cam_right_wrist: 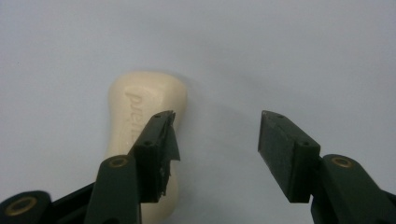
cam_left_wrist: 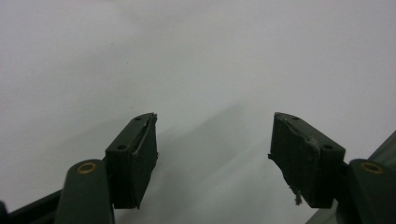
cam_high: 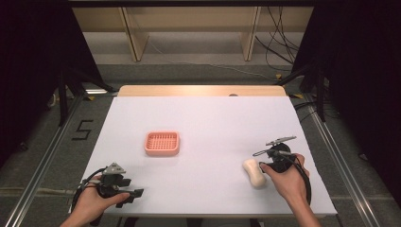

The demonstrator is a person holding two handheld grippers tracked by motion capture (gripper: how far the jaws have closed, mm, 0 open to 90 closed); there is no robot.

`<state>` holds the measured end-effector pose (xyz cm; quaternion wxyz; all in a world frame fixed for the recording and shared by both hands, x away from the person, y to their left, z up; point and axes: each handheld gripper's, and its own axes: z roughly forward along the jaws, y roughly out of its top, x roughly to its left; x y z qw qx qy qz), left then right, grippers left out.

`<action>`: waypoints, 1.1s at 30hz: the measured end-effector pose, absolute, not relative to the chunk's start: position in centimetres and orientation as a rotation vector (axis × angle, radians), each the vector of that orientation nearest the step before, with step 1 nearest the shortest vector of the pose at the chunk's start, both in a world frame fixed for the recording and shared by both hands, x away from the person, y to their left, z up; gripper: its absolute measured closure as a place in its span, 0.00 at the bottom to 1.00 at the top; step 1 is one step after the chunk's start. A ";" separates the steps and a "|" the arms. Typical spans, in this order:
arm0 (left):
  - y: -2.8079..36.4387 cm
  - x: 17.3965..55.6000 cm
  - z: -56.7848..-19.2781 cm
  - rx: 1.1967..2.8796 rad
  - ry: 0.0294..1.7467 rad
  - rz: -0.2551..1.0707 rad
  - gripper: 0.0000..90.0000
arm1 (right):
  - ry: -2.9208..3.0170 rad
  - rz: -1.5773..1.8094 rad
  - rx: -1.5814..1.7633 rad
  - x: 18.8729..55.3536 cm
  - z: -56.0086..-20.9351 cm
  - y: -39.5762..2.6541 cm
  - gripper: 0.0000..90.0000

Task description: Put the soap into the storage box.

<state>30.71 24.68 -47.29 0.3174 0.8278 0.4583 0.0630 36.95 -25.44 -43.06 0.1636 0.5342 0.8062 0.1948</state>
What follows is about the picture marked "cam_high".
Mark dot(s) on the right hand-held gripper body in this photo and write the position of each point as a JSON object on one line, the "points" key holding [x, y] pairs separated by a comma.
{"points": [[280, 159]]}

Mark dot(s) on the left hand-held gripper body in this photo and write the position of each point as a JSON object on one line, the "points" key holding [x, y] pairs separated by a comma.
{"points": [[111, 183]]}

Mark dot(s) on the person's left hand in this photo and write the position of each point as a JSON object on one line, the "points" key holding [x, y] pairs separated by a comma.
{"points": [[91, 203]]}

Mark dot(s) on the white soap bar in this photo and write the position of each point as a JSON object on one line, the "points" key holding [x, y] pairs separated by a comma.
{"points": [[254, 177]]}

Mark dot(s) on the black metal stand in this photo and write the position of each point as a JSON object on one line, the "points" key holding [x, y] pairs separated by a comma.
{"points": [[320, 91], [63, 94]]}

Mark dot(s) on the black curtain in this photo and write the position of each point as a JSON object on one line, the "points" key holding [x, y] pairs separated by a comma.
{"points": [[362, 82], [31, 69]]}

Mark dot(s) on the person's right hand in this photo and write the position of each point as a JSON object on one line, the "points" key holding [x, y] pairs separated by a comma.
{"points": [[288, 184]]}

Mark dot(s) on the white table mat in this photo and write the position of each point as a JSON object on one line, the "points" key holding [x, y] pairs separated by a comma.
{"points": [[205, 126]]}

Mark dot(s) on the wooden table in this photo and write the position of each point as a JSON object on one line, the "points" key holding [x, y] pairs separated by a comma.
{"points": [[201, 90]]}

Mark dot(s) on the orange plastic basket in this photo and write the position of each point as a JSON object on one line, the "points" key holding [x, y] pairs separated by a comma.
{"points": [[162, 143]]}

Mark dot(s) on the beige wooden shelf unit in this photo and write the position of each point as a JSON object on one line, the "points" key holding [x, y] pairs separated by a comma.
{"points": [[195, 22]]}

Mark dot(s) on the aluminium floor rail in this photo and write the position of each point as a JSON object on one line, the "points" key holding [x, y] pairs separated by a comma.
{"points": [[41, 164], [346, 171]]}

